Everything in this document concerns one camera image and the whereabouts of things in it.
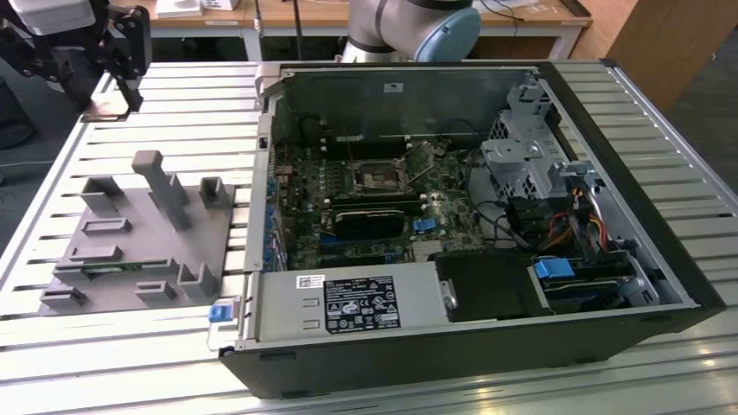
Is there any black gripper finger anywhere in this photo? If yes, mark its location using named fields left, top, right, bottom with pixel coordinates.
left=93, top=4, right=154, bottom=114
left=0, top=21, right=95, bottom=115

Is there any silver CPU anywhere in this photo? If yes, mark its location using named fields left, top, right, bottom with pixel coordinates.
left=79, top=101, right=132, bottom=124

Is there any CPU socket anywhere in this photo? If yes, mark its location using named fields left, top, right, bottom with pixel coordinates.
left=351, top=159, right=416, bottom=195

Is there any plain white box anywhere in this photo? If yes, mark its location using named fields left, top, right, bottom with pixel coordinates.
left=155, top=0, right=203, bottom=19

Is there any grey case release latch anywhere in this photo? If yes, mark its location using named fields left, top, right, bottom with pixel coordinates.
left=252, top=62, right=287, bottom=99

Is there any grey parts rack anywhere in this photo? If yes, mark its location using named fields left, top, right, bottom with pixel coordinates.
left=37, top=150, right=239, bottom=315

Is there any green RAM stick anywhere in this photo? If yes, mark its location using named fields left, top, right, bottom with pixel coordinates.
left=83, top=262, right=144, bottom=274

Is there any black RAM stick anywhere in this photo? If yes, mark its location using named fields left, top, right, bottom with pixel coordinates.
left=331, top=201, right=420, bottom=214
left=328, top=195, right=420, bottom=205

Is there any black graphics card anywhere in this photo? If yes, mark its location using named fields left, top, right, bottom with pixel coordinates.
left=332, top=208, right=406, bottom=242

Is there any green motherboard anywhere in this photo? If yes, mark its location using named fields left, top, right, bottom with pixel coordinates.
left=267, top=137, right=491, bottom=271

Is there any grey power supply unit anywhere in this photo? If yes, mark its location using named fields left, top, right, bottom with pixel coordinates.
left=252, top=262, right=452, bottom=345

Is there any white paper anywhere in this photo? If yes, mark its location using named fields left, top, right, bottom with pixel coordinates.
left=476, top=0, right=558, bottom=11

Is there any silver chip heat sink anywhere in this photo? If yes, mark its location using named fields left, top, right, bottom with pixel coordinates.
left=412, top=240, right=444, bottom=263

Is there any silver metal drive cage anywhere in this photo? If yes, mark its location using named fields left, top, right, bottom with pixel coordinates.
left=480, top=81, right=578, bottom=200

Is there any black plastic shroud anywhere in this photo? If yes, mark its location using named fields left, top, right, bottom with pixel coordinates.
left=428, top=248, right=555, bottom=323

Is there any black open PC case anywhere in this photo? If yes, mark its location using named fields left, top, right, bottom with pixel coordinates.
left=207, top=58, right=727, bottom=401

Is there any hard disk in blue carrier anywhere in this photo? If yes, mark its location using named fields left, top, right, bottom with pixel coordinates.
left=530, top=257, right=633, bottom=315

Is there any wooden cabinet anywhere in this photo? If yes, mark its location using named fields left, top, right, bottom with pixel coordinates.
left=570, top=0, right=738, bottom=114

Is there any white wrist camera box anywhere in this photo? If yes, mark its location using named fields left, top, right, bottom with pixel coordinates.
left=11, top=0, right=97, bottom=37

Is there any thin black hanging cable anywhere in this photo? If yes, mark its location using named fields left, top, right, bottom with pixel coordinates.
left=292, top=0, right=304, bottom=61

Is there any black wire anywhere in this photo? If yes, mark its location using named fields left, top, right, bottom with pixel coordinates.
left=471, top=201, right=538, bottom=252

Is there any coloured wire bundle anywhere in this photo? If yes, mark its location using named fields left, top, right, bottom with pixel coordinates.
left=547, top=214, right=610, bottom=252

